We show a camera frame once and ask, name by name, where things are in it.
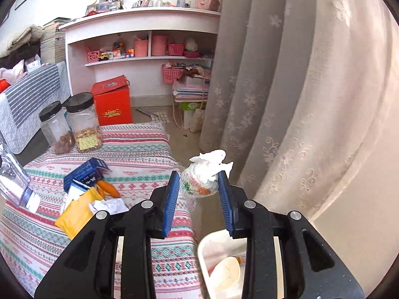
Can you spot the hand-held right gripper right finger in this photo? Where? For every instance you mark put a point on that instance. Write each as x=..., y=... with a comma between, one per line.
x=226, y=205

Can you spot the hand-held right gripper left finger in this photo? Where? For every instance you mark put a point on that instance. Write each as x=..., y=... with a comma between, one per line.
x=171, y=205

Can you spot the plastic wrapper with tissue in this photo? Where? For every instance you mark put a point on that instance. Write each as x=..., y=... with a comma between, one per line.
x=199, y=177

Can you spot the white plastic bin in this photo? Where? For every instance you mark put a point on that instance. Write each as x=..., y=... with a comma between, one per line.
x=218, y=249

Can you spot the white tissue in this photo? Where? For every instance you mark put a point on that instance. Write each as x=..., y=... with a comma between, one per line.
x=109, y=207

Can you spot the orange peel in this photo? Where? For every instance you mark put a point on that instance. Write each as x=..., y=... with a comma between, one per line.
x=107, y=189

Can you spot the blue carton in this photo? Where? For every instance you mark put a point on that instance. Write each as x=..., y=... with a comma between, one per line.
x=84, y=173

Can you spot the yellow packet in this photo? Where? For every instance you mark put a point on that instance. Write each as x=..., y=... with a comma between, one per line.
x=76, y=215

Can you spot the clear plastic bottle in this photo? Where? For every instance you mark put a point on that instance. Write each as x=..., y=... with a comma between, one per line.
x=12, y=180

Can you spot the patterned tablecloth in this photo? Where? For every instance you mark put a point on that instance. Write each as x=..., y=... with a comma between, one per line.
x=140, y=149

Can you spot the cream paper cup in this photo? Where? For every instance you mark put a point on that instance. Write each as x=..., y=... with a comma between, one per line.
x=226, y=271

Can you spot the beige tote bag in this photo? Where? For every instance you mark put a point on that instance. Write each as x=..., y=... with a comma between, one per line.
x=197, y=121

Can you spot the mosaic tile sheet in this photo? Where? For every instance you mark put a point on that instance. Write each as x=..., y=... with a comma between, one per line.
x=159, y=116

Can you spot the green and white box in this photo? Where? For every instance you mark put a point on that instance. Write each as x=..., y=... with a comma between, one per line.
x=188, y=109

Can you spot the stack of papers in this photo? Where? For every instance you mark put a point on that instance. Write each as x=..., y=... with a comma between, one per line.
x=190, y=92

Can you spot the red cardboard box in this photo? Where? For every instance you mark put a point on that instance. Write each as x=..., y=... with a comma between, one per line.
x=112, y=102

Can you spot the clear jar with yellow label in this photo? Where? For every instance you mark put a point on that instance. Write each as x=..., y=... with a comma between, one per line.
x=84, y=121

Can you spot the large pink plastic basket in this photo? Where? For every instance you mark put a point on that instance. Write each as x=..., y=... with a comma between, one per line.
x=171, y=74

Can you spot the clear jar with brown nuts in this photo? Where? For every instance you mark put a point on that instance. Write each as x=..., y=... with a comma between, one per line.
x=57, y=127

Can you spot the grey embroidered curtain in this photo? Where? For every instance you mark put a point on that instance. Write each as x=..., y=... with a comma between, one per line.
x=249, y=68

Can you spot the pink woven basket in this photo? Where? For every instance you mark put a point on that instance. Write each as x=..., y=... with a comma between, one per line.
x=176, y=49

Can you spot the cream embroidered curtain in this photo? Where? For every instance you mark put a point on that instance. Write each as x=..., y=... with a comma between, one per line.
x=343, y=99

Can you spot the colourful puzzle cube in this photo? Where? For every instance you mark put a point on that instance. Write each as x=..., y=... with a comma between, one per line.
x=130, y=53

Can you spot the pink cylinder container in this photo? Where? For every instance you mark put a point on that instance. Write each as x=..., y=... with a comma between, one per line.
x=159, y=46

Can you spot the pink cup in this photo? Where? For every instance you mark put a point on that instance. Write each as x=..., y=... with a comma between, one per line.
x=141, y=48

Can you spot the white plush toy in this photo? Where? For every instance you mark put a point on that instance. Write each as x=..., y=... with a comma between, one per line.
x=191, y=45

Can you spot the yellow toy car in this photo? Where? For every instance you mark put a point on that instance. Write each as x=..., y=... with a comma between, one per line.
x=103, y=57

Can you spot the small pink lattice basket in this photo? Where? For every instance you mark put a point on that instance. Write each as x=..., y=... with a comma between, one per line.
x=93, y=55

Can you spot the grey striped quilt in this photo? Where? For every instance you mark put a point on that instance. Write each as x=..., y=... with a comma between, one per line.
x=31, y=93

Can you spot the white shelf unit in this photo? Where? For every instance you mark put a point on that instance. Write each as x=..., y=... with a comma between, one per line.
x=140, y=18

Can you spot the tissue box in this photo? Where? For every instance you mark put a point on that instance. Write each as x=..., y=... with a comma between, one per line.
x=33, y=65

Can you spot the stack of books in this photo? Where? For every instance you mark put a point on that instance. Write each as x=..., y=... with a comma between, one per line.
x=53, y=43

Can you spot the pink gift box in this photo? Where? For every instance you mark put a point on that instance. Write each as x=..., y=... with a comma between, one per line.
x=207, y=3

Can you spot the orange cushion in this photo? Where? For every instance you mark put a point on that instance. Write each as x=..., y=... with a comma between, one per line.
x=3, y=85

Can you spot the pink cloth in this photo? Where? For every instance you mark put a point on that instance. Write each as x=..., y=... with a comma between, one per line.
x=12, y=71

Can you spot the dark cloth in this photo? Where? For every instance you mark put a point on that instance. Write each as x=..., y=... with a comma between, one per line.
x=21, y=54

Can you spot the cream blanket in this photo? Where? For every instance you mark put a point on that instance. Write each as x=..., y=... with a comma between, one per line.
x=21, y=37

